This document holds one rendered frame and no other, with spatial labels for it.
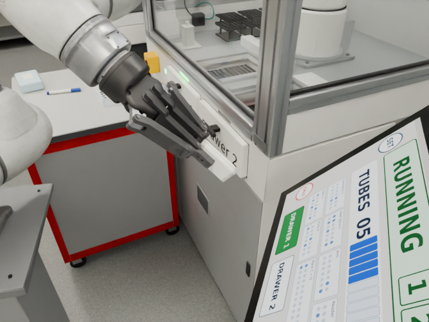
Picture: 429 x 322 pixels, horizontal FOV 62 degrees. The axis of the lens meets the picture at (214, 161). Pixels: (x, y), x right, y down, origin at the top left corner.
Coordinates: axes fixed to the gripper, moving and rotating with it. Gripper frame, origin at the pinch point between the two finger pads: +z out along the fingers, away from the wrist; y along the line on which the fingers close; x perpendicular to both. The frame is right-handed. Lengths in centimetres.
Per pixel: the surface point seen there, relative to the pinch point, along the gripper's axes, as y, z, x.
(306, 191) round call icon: 8.4, 17.1, -2.2
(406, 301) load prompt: -19.0, 17.0, -18.9
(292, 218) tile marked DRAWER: 2.5, 17.1, -0.3
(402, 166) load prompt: 1.5, 17.0, -20.1
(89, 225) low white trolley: 43, -2, 112
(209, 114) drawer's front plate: 47, -1, 26
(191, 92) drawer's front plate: 57, -9, 32
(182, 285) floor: 45, 48, 105
